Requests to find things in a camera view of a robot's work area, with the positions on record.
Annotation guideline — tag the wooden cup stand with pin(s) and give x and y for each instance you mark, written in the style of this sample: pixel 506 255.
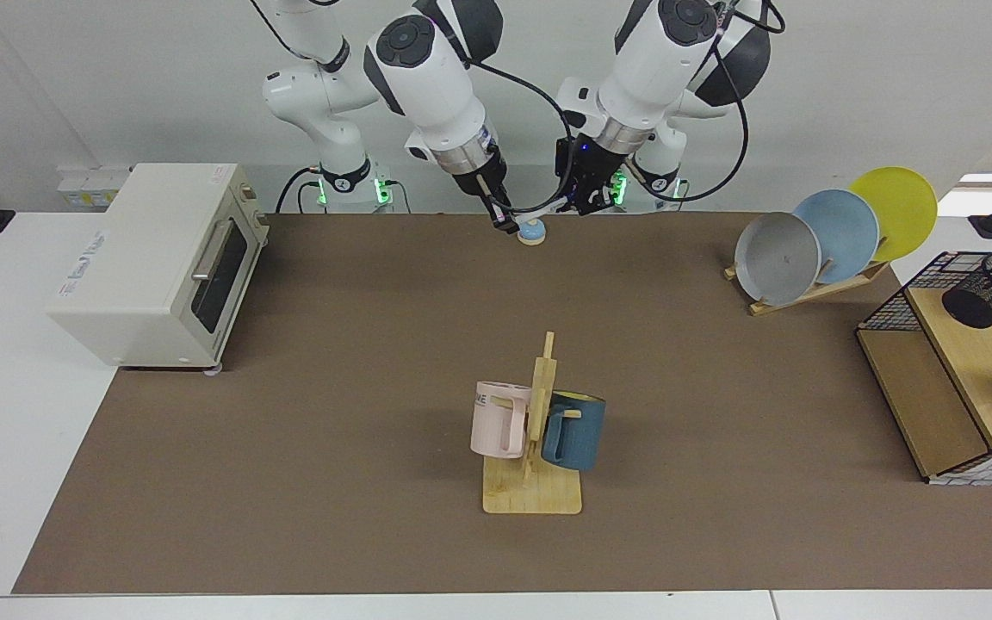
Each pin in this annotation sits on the wooden cup stand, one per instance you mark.
pixel 530 495

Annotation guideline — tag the wooden plate rack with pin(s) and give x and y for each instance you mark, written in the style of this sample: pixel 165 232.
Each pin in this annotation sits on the wooden plate rack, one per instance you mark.
pixel 806 297

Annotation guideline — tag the pale toaster oven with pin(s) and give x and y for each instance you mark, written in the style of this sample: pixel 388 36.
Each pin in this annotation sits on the pale toaster oven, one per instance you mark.
pixel 143 258

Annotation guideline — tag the pink mug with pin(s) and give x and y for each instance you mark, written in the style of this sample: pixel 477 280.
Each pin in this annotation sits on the pink mug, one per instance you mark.
pixel 496 422

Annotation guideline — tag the yellow plate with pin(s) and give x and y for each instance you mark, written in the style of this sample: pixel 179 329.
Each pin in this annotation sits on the yellow plate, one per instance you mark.
pixel 901 207

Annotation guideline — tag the brown table cloth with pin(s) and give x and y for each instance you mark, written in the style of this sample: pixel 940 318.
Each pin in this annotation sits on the brown table cloth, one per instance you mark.
pixel 375 482

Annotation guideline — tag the grey plate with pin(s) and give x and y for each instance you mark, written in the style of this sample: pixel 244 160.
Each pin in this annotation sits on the grey plate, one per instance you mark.
pixel 776 258

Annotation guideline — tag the dark blue mug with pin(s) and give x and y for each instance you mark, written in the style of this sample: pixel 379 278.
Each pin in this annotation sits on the dark blue mug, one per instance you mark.
pixel 582 430

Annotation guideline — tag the small blue round bell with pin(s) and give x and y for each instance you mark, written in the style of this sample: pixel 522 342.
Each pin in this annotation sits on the small blue round bell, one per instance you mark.
pixel 533 234

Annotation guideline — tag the light blue plate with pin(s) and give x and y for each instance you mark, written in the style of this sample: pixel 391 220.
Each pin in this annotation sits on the light blue plate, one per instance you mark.
pixel 845 228

